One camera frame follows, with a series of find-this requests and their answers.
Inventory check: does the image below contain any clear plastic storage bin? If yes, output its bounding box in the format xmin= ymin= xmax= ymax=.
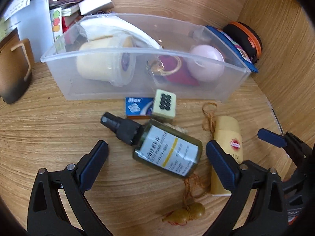
xmin=41 ymin=13 xmax=251 ymax=101

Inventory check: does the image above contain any cream jar with clear lid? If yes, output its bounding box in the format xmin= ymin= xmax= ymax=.
xmin=76 ymin=34 xmax=136 ymax=87

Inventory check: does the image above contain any green glass spray bottle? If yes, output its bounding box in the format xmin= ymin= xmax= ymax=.
xmin=100 ymin=112 xmax=203 ymax=179

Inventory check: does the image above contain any gold sunscreen bottle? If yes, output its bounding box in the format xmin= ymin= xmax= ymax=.
xmin=210 ymin=116 xmax=244 ymax=197

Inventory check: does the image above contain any fruit pattern booklet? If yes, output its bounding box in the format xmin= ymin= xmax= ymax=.
xmin=50 ymin=7 xmax=63 ymax=41

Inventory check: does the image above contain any white rectangular box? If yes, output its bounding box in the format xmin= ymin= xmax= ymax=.
xmin=79 ymin=0 xmax=114 ymax=16

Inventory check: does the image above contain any black orange zip pouch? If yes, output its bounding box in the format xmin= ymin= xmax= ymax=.
xmin=223 ymin=21 xmax=263 ymax=64

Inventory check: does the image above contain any olive gourd charm with string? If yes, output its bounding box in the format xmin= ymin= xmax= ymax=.
xmin=162 ymin=173 xmax=210 ymax=226

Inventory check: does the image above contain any blue patchwork pencil case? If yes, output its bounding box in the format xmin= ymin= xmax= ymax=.
xmin=206 ymin=25 xmax=258 ymax=73

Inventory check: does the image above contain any white drawstring pouch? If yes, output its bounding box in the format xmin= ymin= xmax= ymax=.
xmin=80 ymin=16 xmax=162 ymax=49

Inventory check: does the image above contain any red charm with gold ribbon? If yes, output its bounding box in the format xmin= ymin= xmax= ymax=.
xmin=146 ymin=55 xmax=199 ymax=86

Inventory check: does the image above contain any mahjong tile charm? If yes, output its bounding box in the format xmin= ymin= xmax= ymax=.
xmin=152 ymin=89 xmax=177 ymax=122

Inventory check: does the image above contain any pink macaron-shaped case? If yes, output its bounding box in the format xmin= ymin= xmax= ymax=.
xmin=187 ymin=44 xmax=224 ymax=83

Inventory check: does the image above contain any stack of books and packets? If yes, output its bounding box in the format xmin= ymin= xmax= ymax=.
xmin=49 ymin=0 xmax=83 ymax=33

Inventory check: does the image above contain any blue staples box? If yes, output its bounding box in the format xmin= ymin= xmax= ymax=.
xmin=125 ymin=96 xmax=154 ymax=118

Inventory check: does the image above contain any brown mug with lid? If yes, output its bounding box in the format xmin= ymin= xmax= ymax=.
xmin=0 ymin=29 xmax=35 ymax=104

